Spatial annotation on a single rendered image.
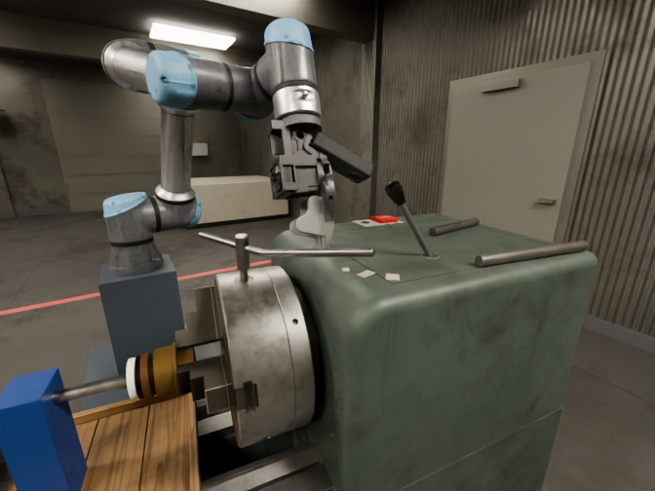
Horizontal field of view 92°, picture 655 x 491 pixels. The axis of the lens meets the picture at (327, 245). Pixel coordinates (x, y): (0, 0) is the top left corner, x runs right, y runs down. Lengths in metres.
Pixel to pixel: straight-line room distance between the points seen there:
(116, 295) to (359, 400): 0.79
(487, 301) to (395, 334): 0.19
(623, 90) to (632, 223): 0.98
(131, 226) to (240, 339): 0.65
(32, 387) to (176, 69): 0.53
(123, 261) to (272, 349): 0.69
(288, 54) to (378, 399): 0.54
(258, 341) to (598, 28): 3.33
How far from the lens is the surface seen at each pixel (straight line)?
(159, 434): 0.85
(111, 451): 0.86
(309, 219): 0.48
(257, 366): 0.52
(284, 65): 0.55
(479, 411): 0.76
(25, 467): 0.74
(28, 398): 0.67
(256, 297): 0.55
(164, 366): 0.63
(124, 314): 1.12
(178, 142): 1.02
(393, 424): 0.61
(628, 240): 3.31
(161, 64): 0.56
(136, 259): 1.10
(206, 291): 0.67
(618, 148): 3.29
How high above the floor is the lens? 1.46
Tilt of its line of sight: 17 degrees down
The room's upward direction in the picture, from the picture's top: straight up
